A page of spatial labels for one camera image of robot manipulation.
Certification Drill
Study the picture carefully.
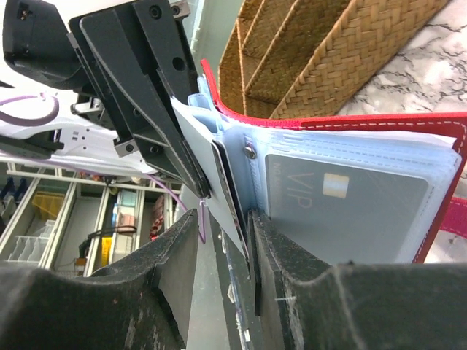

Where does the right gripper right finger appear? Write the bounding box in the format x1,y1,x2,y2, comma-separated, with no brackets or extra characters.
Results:
247,210,466,349

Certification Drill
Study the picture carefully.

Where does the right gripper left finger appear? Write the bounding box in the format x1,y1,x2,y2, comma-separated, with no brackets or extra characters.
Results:
1,209,198,349

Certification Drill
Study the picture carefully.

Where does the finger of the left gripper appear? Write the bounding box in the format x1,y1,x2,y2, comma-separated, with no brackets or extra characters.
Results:
132,0,198,104
78,16,209,198

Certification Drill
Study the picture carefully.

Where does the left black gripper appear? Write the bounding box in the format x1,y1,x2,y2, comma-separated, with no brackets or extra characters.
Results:
2,1,109,95

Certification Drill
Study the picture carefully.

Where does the grey card with stripe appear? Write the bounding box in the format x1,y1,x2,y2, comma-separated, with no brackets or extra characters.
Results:
212,141,249,260

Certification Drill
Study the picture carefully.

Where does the red card holder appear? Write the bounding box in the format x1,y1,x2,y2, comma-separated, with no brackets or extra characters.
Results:
188,61,466,264

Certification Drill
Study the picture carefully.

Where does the grey VIP card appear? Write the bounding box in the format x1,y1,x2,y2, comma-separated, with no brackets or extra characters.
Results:
265,155,428,264

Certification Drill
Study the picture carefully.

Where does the woven wicker organizer tray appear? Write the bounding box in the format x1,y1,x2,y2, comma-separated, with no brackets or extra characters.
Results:
218,0,445,120

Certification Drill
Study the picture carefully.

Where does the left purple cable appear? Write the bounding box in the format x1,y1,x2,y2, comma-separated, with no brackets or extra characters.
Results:
0,93,209,244

